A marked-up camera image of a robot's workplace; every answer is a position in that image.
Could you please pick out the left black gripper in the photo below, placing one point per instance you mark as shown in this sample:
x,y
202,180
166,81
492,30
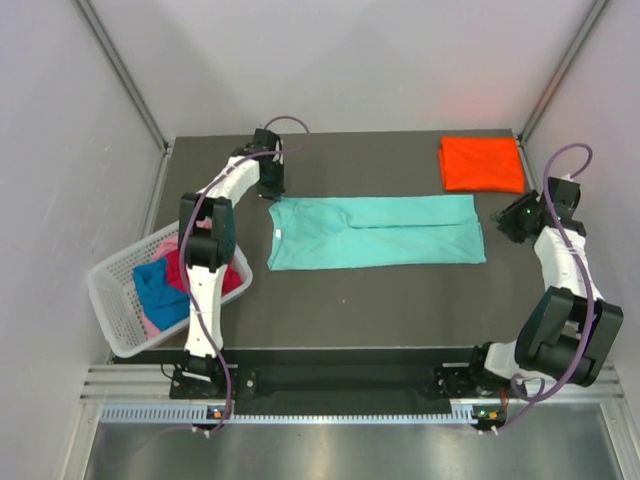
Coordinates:
x,y
272,192

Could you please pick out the white plastic laundry basket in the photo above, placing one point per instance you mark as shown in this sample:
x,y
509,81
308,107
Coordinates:
x,y
115,301

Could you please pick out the left aluminium corner post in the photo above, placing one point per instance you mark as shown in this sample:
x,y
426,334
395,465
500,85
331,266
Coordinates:
x,y
98,31

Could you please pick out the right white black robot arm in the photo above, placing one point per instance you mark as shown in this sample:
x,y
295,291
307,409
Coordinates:
x,y
549,339

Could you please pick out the aluminium corner post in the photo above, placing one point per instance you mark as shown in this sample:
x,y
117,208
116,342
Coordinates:
x,y
98,31
578,41

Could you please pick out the folded orange t-shirt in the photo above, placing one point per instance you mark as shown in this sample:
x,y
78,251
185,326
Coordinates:
x,y
481,165

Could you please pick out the magenta t-shirt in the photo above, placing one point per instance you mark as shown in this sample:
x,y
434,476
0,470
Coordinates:
x,y
232,280

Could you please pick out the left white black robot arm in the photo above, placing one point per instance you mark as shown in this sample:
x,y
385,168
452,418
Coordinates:
x,y
207,237

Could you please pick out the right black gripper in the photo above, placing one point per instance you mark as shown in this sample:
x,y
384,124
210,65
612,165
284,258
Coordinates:
x,y
506,217

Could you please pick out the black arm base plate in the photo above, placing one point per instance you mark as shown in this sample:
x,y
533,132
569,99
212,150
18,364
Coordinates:
x,y
250,374

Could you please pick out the slotted grey cable duct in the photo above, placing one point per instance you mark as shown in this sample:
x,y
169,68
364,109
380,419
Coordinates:
x,y
210,415

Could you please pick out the teal t-shirt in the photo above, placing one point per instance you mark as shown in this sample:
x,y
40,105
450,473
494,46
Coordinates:
x,y
362,232

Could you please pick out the aluminium front rail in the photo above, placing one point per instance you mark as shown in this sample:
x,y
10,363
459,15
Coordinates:
x,y
146,384

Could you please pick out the blue t-shirt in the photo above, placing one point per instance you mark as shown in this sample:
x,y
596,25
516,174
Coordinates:
x,y
163,305

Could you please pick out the right aluminium corner post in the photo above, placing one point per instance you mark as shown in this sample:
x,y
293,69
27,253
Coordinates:
x,y
578,41

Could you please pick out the pink t-shirt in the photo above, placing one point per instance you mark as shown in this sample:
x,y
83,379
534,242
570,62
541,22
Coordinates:
x,y
164,248

